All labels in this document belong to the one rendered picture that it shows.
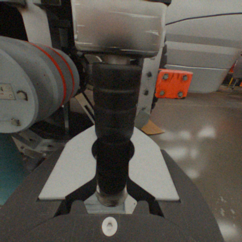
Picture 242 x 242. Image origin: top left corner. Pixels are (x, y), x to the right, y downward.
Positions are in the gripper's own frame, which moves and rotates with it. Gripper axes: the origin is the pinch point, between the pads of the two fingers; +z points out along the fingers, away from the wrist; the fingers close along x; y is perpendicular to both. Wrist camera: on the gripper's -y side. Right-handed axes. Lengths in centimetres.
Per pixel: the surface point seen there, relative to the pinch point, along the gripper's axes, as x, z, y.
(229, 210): 85, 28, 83
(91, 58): -16, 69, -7
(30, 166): -41, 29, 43
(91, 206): -12, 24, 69
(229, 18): 58, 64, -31
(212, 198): 79, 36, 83
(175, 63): 35, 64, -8
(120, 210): 5, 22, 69
